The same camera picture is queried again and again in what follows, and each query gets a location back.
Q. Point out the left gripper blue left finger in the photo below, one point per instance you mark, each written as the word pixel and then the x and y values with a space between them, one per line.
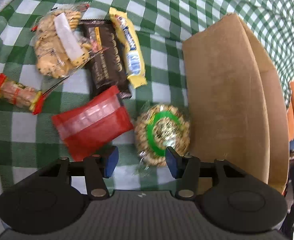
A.
pixel 98 167

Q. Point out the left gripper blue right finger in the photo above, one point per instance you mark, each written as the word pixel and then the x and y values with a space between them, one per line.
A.
pixel 186 170

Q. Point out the red snack packet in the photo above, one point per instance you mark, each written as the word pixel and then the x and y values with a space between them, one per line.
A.
pixel 86 129

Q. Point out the round puffed grain cake pack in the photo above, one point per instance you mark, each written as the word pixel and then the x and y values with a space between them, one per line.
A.
pixel 160 126

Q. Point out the dark brown biscuit pack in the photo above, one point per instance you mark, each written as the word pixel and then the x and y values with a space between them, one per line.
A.
pixel 106 69

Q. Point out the small red-ended peanut candy pack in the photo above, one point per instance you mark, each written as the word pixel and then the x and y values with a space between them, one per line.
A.
pixel 20 95

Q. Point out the yellow snack bar wrapper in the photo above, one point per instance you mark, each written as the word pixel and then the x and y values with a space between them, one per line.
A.
pixel 134 61

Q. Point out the clear bag of cookies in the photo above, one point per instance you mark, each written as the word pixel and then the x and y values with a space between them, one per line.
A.
pixel 58 47

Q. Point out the brown cardboard box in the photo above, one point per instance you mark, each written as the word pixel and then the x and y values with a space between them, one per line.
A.
pixel 236 104

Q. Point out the green white checkered cloth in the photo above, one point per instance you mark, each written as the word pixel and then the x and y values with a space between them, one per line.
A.
pixel 29 142

